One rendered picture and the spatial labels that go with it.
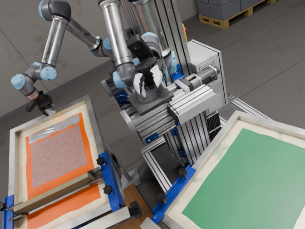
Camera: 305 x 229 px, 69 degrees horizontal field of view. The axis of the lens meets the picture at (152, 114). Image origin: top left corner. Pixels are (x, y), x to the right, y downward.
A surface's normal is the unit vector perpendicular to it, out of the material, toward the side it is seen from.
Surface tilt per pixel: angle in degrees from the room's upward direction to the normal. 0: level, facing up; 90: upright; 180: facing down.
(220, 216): 0
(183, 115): 90
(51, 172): 16
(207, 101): 90
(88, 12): 90
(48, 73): 90
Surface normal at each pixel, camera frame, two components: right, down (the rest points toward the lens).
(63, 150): -0.22, -0.54
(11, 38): 0.41, 0.49
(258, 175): -0.31, -0.72
